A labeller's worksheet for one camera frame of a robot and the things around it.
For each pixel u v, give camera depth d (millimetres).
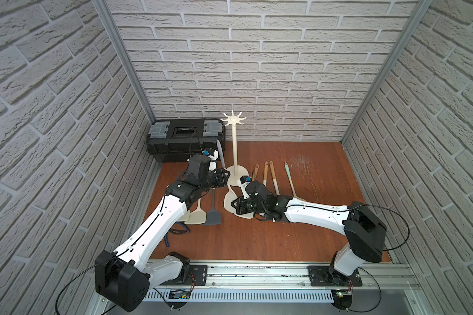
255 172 1041
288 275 756
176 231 852
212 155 680
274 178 1025
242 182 745
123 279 377
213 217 856
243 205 711
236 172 1007
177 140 978
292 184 999
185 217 856
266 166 1065
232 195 789
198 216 859
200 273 737
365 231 441
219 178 669
